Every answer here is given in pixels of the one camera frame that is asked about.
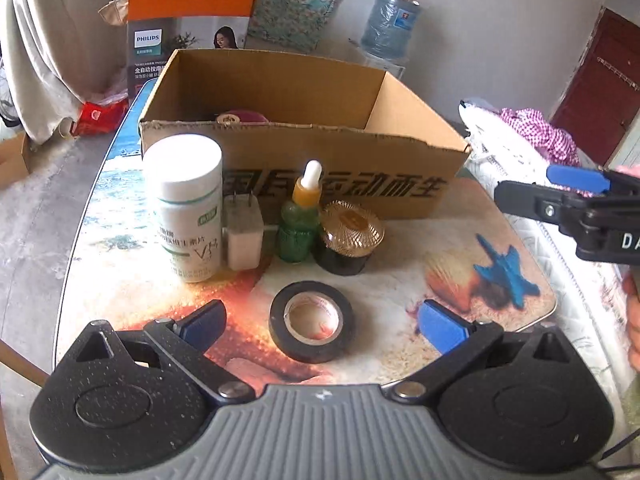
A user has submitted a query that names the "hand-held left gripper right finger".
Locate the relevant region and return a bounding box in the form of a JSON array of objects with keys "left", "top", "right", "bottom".
[{"left": 389, "top": 299, "right": 581, "bottom": 405}]

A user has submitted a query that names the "black jar with gold lid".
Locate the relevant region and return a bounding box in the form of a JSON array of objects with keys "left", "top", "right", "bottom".
[{"left": 313, "top": 200, "right": 386, "bottom": 276}]

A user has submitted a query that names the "beige curtain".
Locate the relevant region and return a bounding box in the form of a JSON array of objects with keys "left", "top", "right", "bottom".
[{"left": 0, "top": 0, "right": 133, "bottom": 143}]

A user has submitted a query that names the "white supplement bottle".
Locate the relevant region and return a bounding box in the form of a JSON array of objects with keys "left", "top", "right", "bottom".
[{"left": 143, "top": 135, "right": 224, "bottom": 284}]

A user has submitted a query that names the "green dropper bottle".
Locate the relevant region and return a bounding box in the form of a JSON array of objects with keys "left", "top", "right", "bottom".
[{"left": 277, "top": 160, "right": 321, "bottom": 264}]

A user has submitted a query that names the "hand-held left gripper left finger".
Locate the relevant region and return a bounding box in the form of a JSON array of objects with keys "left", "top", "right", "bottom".
[{"left": 72, "top": 299, "right": 257, "bottom": 406}]

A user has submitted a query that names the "brown paper bag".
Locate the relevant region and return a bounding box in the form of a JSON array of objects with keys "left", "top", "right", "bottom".
[{"left": 97, "top": 0, "right": 132, "bottom": 27}]

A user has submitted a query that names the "large cardboard box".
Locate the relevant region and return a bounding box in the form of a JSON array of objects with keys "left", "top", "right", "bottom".
[{"left": 138, "top": 49, "right": 472, "bottom": 221}]

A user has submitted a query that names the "small cardboard box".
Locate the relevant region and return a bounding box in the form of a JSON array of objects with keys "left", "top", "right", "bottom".
[{"left": 0, "top": 132, "right": 32, "bottom": 190}]

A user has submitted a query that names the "white charger plug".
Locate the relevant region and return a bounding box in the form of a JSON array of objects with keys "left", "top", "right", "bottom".
[{"left": 222, "top": 192, "right": 264, "bottom": 271}]

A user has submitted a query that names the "black tape roll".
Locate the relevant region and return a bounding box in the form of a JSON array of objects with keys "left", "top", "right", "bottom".
[{"left": 269, "top": 282, "right": 355, "bottom": 365}]

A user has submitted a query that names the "floral cloth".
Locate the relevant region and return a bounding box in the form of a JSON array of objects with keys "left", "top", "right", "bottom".
[{"left": 245, "top": 0, "right": 373, "bottom": 51}]

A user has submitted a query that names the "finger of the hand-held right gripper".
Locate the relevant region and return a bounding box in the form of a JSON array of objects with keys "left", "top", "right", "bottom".
[
  {"left": 546, "top": 163, "right": 623, "bottom": 197},
  {"left": 494, "top": 179, "right": 597, "bottom": 234}
]

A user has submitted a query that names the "white water dispenser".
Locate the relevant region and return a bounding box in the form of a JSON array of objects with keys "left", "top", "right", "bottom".
[{"left": 350, "top": 50, "right": 408, "bottom": 81}]

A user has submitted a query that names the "dark red door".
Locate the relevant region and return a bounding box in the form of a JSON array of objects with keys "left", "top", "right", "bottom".
[{"left": 550, "top": 7, "right": 640, "bottom": 166}]

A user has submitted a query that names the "person's right hand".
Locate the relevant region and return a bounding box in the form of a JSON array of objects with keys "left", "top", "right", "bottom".
[{"left": 621, "top": 269, "right": 640, "bottom": 367}]

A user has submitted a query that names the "red printed bag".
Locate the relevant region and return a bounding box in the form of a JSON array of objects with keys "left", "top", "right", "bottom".
[{"left": 75, "top": 101, "right": 130, "bottom": 136}]

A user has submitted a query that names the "pink checked cloth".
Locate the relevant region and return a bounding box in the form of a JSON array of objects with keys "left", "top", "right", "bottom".
[{"left": 500, "top": 107, "right": 581, "bottom": 166}]

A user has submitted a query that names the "blue water jug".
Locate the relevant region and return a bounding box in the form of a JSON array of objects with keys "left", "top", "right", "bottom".
[{"left": 361, "top": 0, "right": 422, "bottom": 58}]

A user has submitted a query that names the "clear plastic bag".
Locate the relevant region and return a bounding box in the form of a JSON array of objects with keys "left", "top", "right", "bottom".
[{"left": 87, "top": 57, "right": 131, "bottom": 106}]

